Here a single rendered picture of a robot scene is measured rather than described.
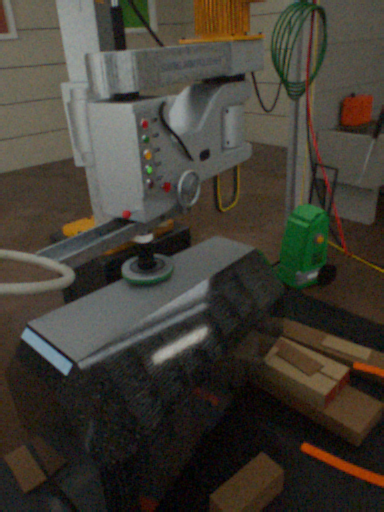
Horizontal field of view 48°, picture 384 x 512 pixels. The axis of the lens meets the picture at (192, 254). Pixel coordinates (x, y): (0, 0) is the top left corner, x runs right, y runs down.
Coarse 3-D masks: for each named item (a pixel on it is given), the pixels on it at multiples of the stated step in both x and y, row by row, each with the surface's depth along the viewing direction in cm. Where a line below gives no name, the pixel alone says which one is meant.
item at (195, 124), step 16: (192, 96) 185; (208, 96) 180; (224, 96) 184; (240, 96) 195; (160, 112) 149; (176, 112) 184; (192, 112) 180; (208, 112) 177; (176, 128) 175; (192, 128) 173; (208, 128) 179; (176, 144) 164; (192, 144) 172; (208, 144) 182; (176, 160) 166; (192, 160) 174; (208, 160) 184; (224, 160) 195; (240, 160) 208; (176, 176) 168; (192, 176) 177; (208, 176) 187; (176, 192) 170
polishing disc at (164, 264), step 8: (136, 256) 189; (160, 256) 187; (128, 264) 182; (136, 264) 182; (160, 264) 180; (168, 264) 180; (128, 272) 176; (136, 272) 175; (144, 272) 175; (152, 272) 175; (160, 272) 174; (168, 272) 176; (144, 280) 172
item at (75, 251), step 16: (176, 208) 179; (112, 224) 165; (128, 224) 173; (144, 224) 164; (64, 240) 148; (80, 240) 153; (96, 240) 158; (112, 240) 151; (128, 240) 158; (48, 256) 143; (64, 256) 136; (80, 256) 140; (96, 256) 146
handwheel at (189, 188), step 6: (186, 174) 162; (180, 180) 161; (192, 180) 168; (198, 180) 170; (180, 186) 161; (186, 186) 164; (192, 186) 166; (198, 186) 171; (180, 192) 161; (186, 192) 166; (192, 192) 167; (198, 192) 172; (180, 198) 162; (186, 204) 167; (192, 204) 170
